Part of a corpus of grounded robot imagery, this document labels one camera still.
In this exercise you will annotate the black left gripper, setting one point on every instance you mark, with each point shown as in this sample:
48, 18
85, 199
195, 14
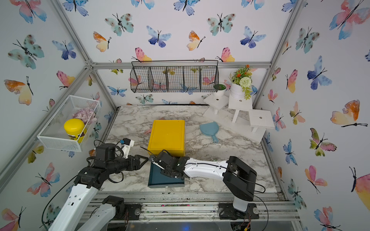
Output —
137, 165

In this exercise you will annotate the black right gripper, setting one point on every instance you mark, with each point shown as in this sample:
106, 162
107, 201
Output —
165, 172

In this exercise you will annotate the dark teal plastic drawer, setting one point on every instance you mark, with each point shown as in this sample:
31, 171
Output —
157, 180

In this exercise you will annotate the yellow plastic drawer box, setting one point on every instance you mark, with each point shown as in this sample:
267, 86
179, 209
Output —
168, 135

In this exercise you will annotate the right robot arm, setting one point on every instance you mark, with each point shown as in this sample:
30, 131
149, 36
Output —
238, 177

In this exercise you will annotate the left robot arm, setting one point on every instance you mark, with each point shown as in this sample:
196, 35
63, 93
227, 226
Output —
109, 159

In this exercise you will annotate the blue plastic dustpan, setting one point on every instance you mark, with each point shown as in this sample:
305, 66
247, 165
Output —
210, 130

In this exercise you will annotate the pink flower bunch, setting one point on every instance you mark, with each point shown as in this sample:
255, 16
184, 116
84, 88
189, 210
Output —
86, 115

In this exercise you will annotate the yellow lidded jar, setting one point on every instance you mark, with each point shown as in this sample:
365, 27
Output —
75, 129

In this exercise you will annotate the white stepped plant stand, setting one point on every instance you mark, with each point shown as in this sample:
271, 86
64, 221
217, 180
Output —
238, 116

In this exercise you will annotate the small white pot green plant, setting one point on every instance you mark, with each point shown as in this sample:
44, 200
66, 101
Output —
219, 90

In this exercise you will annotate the white pot with flowers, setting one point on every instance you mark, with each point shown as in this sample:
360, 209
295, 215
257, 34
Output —
241, 80

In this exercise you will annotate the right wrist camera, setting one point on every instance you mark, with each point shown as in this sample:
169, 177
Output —
154, 160

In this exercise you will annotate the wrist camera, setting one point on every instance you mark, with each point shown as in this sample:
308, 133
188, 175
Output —
154, 160
127, 144

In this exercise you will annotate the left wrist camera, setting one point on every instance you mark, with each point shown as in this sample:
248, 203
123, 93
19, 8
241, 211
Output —
127, 144

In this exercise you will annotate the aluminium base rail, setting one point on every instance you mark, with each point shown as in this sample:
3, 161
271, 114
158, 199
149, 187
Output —
169, 206

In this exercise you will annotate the white wire mesh basket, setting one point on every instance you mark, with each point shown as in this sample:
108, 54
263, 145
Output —
53, 134

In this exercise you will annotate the black wire wall basket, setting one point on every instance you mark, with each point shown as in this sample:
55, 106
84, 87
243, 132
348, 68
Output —
184, 76

